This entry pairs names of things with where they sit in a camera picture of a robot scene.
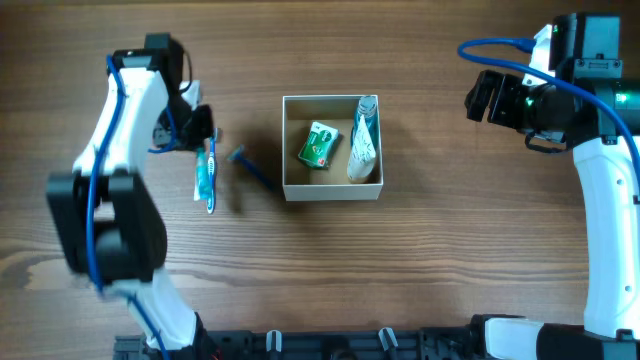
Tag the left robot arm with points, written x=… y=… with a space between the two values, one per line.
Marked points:
x=108 y=225

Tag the teal toothpaste tube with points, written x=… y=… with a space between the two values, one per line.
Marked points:
x=202 y=189

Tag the blue disposable razor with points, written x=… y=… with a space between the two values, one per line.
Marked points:
x=237 y=156

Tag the green soap packet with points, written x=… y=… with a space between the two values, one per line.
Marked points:
x=317 y=148

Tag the blue mouthwash bottle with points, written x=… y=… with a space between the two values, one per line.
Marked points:
x=368 y=107

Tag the blue white toothbrush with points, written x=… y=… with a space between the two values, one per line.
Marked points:
x=212 y=172

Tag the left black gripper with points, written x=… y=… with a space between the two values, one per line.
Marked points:
x=201 y=122

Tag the white open cardboard box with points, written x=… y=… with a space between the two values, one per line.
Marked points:
x=302 y=183

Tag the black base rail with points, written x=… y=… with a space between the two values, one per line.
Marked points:
x=386 y=343

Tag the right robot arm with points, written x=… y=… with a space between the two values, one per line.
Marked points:
x=603 y=138

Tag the white lotion tube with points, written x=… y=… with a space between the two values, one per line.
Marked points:
x=363 y=154

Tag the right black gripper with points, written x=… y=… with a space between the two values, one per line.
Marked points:
x=505 y=100

